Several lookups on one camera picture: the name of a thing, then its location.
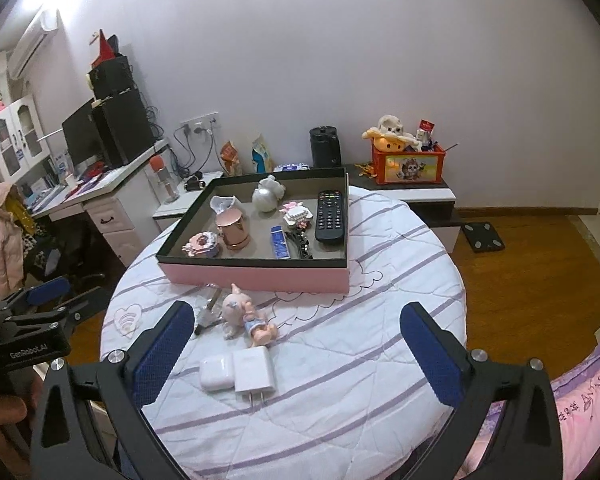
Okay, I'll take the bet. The pink block flower toy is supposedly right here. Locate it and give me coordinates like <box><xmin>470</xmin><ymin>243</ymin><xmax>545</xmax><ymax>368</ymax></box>
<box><xmin>182</xmin><ymin>231</ymin><xmax>221</xmax><ymax>258</ymax></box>

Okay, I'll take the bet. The rose gold metal cylinder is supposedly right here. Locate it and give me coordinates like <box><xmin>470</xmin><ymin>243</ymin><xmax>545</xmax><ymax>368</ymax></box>
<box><xmin>215</xmin><ymin>207</ymin><xmax>250</xmax><ymax>250</ymax></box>

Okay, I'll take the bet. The blue gold rectangular lighter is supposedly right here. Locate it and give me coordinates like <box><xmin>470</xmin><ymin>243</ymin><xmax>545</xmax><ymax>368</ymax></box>
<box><xmin>271</xmin><ymin>226</ymin><xmax>290</xmax><ymax>260</ymax></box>

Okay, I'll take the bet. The black hair clip with flowers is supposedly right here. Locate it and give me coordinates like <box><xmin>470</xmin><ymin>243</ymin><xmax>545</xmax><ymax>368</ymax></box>
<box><xmin>286</xmin><ymin>228</ymin><xmax>313</xmax><ymax>260</ymax></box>

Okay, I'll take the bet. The pink printed bedding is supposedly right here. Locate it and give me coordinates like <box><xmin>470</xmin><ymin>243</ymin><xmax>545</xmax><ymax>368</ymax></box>
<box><xmin>459</xmin><ymin>334</ymin><xmax>600</xmax><ymax>480</ymax></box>

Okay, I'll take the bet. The pink jacket on chair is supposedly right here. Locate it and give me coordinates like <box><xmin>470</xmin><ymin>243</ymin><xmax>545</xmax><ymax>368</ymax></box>
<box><xmin>0</xmin><ymin>182</ymin><xmax>35</xmax><ymax>300</ymax></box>

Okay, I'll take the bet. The white earbuds case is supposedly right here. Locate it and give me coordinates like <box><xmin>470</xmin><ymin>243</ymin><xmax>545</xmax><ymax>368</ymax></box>
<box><xmin>198</xmin><ymin>353</ymin><xmax>235</xmax><ymax>392</ymax></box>

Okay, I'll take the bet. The clear glass bottle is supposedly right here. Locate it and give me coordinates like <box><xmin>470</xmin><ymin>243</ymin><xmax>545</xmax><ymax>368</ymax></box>
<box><xmin>194</xmin><ymin>284</ymin><xmax>222</xmax><ymax>336</ymax></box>

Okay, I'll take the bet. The pink pig figurine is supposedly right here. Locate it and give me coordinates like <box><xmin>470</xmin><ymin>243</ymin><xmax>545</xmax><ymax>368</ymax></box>
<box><xmin>221</xmin><ymin>284</ymin><xmax>278</xmax><ymax>347</ymax></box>

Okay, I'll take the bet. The white purple striped tablecloth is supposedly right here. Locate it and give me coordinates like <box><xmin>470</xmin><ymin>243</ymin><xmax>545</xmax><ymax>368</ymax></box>
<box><xmin>99</xmin><ymin>184</ymin><xmax>470</xmax><ymax>480</ymax></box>

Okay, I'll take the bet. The white desk with drawers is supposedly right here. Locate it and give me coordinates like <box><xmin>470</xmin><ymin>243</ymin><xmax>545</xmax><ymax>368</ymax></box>
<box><xmin>34</xmin><ymin>140</ymin><xmax>169</xmax><ymax>266</ymax></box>

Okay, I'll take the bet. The white glass door cabinet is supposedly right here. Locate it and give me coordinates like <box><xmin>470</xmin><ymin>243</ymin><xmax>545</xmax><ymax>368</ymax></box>
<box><xmin>0</xmin><ymin>96</ymin><xmax>50</xmax><ymax>182</ymax></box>

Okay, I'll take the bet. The black computer monitor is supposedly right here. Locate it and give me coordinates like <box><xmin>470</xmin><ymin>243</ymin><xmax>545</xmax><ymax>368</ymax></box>
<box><xmin>61</xmin><ymin>99</ymin><xmax>102</xmax><ymax>166</ymax></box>

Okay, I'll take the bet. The black floor scale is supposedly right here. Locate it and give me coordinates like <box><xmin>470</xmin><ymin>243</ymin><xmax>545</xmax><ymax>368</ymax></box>
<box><xmin>460</xmin><ymin>221</ymin><xmax>505</xmax><ymax>254</ymax></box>

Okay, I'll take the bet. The white folding plug adapter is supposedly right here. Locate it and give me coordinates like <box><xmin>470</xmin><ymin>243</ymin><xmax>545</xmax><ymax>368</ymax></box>
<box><xmin>209</xmin><ymin>195</ymin><xmax>244</xmax><ymax>214</ymax></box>

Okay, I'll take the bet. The black computer tower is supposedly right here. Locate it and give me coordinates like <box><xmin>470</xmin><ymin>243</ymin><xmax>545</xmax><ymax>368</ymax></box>
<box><xmin>88</xmin><ymin>55</ymin><xmax>155</xmax><ymax>167</ymax></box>

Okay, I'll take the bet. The pink black shallow tray box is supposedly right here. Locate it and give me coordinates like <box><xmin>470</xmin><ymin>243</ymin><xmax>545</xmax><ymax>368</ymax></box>
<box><xmin>156</xmin><ymin>174</ymin><xmax>349</xmax><ymax>294</ymax></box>

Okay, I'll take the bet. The silver white piggy bank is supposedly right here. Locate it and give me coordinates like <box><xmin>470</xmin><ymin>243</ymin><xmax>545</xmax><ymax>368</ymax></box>
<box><xmin>251</xmin><ymin>174</ymin><xmax>286</xmax><ymax>214</ymax></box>

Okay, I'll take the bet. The pink white block house toy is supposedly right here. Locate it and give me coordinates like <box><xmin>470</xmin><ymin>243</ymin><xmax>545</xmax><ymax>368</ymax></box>
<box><xmin>279</xmin><ymin>202</ymin><xmax>313</xmax><ymax>231</ymax></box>

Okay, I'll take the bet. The white low side cabinet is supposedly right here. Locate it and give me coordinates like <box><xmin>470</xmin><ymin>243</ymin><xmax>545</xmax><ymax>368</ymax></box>
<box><xmin>152</xmin><ymin>165</ymin><xmax>462</xmax><ymax>254</ymax></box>

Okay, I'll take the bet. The black TV remote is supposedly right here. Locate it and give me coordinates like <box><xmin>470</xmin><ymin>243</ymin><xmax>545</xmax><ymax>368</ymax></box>
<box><xmin>314</xmin><ymin>190</ymin><xmax>346</xmax><ymax>246</ymax></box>

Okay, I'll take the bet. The orange toy storage box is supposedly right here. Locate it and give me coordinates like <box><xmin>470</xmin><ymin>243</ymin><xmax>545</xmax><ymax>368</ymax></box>
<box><xmin>372</xmin><ymin>145</ymin><xmax>445</xmax><ymax>185</ymax></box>

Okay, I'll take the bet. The white air conditioner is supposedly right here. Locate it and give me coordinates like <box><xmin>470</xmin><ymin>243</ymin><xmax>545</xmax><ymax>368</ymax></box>
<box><xmin>7</xmin><ymin>8</ymin><xmax>58</xmax><ymax>80</ymax></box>

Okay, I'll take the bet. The black cylindrical speaker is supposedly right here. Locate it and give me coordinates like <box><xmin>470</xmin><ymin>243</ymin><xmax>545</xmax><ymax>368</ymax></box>
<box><xmin>309</xmin><ymin>126</ymin><xmax>342</xmax><ymax>168</ymax></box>

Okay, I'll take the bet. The white plush dog toy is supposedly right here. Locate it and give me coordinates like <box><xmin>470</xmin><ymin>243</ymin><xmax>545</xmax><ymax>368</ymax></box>
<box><xmin>362</xmin><ymin>115</ymin><xmax>422</xmax><ymax>153</ymax></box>

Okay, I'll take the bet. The white USB wall charger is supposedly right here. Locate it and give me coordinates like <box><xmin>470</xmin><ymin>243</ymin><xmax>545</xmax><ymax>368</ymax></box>
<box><xmin>233</xmin><ymin>346</ymin><xmax>275</xmax><ymax>403</ymax></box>

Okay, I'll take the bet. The white wall power strip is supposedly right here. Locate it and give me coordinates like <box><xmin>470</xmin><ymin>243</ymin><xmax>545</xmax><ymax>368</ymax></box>
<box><xmin>181</xmin><ymin>112</ymin><xmax>220</xmax><ymax>134</ymax></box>

